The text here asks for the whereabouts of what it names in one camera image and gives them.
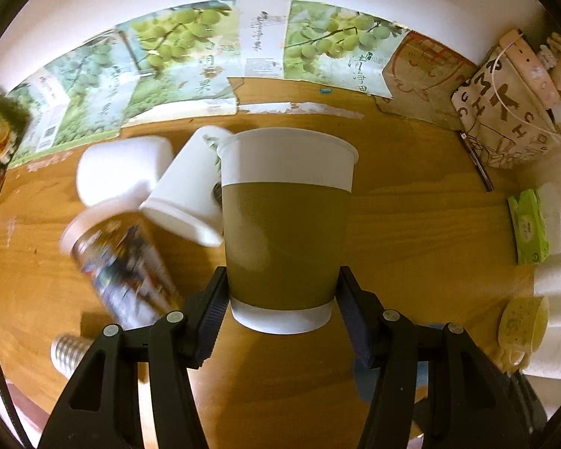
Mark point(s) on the brown sleeved paper cup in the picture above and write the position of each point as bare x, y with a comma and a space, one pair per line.
285, 198

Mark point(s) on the grape print paper sheets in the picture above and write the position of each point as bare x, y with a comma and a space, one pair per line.
181, 60

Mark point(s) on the white plastic container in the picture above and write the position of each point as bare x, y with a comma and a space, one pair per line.
131, 166

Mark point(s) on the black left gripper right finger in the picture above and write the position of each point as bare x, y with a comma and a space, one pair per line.
467, 404

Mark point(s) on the black pen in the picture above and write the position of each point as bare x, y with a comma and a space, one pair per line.
488, 184

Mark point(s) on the yellow mug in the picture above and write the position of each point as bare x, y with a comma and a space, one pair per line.
521, 331

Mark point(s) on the yellow printed can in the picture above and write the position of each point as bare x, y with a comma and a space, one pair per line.
14, 120

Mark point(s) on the pink round box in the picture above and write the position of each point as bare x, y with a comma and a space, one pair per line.
532, 72

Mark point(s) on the checkered white paper cup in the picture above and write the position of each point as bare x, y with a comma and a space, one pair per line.
67, 351

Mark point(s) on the green tissue pack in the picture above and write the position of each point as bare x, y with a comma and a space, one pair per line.
531, 241

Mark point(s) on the brown cardboard sheet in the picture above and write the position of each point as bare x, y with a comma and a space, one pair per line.
422, 75

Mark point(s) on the lettered canvas bag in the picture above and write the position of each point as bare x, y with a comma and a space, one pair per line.
504, 121

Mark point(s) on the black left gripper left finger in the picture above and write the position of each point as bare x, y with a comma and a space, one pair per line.
99, 407

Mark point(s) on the printed dark paper cup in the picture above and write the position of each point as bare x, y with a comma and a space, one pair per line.
112, 245

